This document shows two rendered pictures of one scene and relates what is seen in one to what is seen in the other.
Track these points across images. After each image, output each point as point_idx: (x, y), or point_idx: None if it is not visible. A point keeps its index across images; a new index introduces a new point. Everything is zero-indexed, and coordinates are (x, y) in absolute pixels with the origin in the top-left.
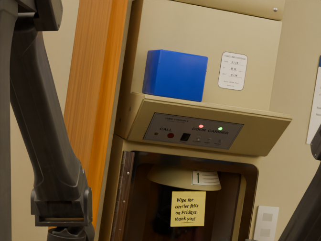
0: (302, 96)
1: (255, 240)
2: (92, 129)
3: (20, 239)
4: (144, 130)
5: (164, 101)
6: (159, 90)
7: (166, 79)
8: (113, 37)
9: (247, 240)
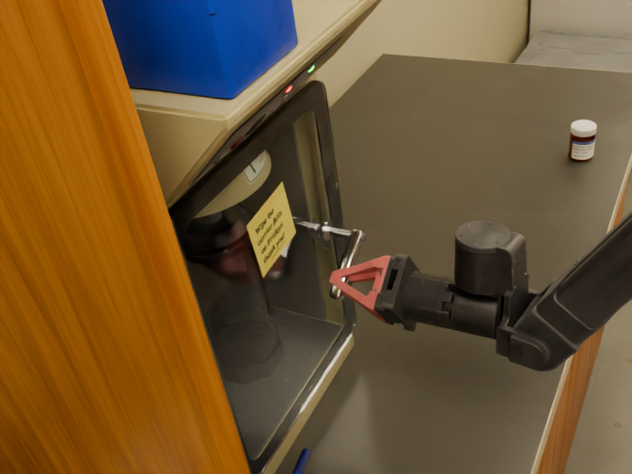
0: None
1: (462, 229)
2: (137, 271)
3: None
4: (197, 175)
5: (258, 99)
6: (236, 81)
7: (239, 42)
8: (79, 8)
9: (466, 243)
